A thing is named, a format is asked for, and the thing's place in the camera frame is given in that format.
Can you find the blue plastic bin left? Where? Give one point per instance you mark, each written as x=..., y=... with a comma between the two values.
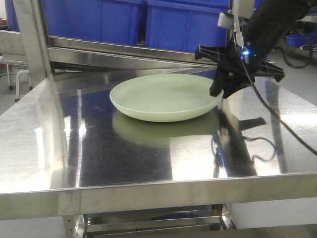
x=110, y=21

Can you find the light green round plate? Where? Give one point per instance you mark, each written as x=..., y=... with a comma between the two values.
x=165, y=97

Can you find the blue plastic bin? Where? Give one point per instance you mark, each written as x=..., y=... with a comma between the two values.
x=183, y=25
x=110, y=21

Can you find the blue plastic bin right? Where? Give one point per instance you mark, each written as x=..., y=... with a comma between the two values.
x=183, y=25

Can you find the stainless steel shelf rack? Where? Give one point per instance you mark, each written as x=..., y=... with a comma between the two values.
x=44, y=52

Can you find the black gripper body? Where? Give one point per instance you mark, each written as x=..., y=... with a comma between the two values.
x=239, y=61

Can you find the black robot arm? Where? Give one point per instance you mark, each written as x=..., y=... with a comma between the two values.
x=270, y=23

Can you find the white wrist camera block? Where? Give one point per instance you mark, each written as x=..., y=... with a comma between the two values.
x=226, y=20

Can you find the small blue tray lower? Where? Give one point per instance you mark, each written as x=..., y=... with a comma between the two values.
x=299, y=40

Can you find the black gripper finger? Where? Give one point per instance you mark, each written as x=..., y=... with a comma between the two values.
x=233, y=84
x=221, y=83

